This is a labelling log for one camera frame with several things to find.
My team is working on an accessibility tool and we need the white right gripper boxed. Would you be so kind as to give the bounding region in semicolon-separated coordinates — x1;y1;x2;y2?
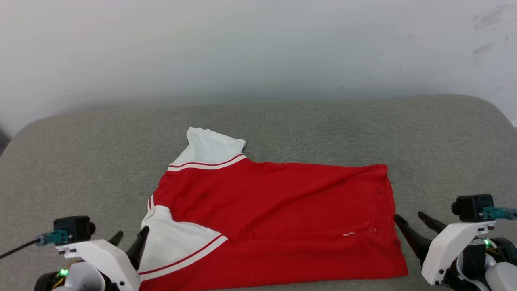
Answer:
394;211;496;286

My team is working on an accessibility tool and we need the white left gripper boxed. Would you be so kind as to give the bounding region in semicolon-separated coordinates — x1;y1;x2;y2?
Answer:
57;226;150;291

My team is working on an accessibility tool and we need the red and white shirt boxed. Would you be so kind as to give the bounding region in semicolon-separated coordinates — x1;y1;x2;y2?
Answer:
139;127;408;291

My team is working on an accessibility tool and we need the left camera cable teal plug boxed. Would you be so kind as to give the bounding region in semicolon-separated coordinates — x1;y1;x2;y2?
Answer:
0;230;70;260

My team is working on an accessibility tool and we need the camera cable teal plug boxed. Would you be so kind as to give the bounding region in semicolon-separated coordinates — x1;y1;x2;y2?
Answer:
481;207;517;221
0;230;70;260

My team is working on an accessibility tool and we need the right camera cable teal plug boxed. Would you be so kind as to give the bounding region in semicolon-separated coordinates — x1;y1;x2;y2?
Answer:
481;207;517;221

